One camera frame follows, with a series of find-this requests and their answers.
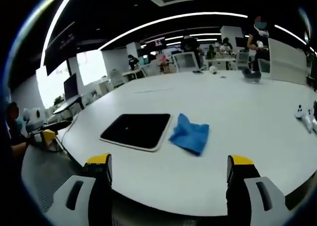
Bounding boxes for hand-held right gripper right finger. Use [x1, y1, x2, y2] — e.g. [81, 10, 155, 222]
[225, 154, 290, 226]

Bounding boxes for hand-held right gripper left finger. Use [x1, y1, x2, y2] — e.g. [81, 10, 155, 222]
[46, 153, 113, 226]

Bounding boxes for black square tray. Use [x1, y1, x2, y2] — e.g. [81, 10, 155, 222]
[99, 113, 172, 152]

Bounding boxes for blue cleaning cloth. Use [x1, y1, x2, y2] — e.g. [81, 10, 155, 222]
[168, 113, 210, 157]

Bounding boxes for person's dark upper body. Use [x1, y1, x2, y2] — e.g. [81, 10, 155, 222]
[5, 102, 28, 147]

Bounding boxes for dark-topped desk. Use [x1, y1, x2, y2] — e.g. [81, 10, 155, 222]
[53, 96, 85, 115]

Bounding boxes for grey mesh chair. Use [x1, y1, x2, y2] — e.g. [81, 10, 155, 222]
[21, 144, 86, 213]

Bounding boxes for black computer monitor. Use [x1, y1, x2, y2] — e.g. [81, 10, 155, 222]
[63, 73, 79, 101]

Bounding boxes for black hanging ceiling panel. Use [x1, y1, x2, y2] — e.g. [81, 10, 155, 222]
[44, 21, 78, 76]

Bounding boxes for long curved ceiling light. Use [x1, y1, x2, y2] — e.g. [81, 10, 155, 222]
[40, 0, 86, 68]
[98, 11, 249, 51]

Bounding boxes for white handheld controller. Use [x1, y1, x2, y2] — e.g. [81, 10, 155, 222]
[294, 104, 308, 119]
[304, 108, 317, 133]

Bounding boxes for dark bundle on table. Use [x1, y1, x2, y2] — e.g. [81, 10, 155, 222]
[242, 67, 262, 83]

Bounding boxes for white partition panel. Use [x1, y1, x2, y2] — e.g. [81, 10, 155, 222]
[268, 38, 308, 86]

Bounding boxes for white mesh office chair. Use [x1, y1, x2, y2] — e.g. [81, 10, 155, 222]
[172, 52, 200, 71]

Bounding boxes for thin dark cable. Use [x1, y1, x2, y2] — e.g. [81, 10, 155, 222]
[60, 113, 79, 147]

